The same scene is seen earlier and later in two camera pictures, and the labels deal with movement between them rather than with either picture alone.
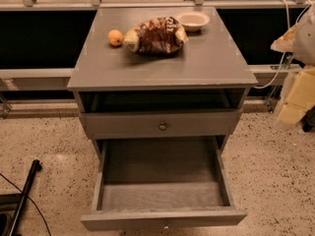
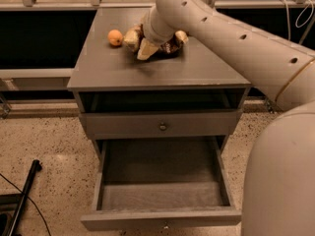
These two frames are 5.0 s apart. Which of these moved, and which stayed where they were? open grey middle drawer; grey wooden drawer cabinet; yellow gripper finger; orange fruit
Moved: yellow gripper finger
Stayed: open grey middle drawer; grey wooden drawer cabinet; orange fruit
